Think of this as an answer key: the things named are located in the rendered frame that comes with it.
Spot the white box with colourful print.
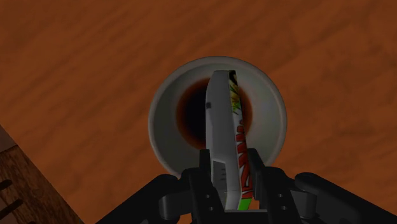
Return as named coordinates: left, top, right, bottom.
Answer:
left=205, top=69, right=254, bottom=211

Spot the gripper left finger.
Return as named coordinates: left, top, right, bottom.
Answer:
left=95, top=148, right=226, bottom=224

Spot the brown wooden furniture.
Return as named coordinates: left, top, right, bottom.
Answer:
left=0, top=123, right=84, bottom=224

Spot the grey bowl with dark centre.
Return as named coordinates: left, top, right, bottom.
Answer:
left=148, top=56, right=288, bottom=178

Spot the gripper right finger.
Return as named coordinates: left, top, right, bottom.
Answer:
left=246, top=148, right=397, bottom=224

